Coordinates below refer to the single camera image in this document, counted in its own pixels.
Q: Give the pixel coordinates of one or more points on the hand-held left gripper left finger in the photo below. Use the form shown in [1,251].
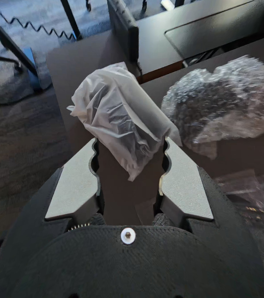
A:
[76,186]

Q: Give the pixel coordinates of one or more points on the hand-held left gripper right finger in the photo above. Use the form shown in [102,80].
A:
[183,186]

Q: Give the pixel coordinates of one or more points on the white plastic part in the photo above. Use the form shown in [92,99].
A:
[113,111]

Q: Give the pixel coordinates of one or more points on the black desk leg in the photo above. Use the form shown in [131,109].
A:
[72,21]
[13,44]

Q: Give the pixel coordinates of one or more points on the clear bag black parts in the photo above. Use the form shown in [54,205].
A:
[250,204]

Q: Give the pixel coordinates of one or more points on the bubble wrapped part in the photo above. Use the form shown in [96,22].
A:
[220,102]

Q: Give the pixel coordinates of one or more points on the black computer box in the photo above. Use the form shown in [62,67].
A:
[122,32]

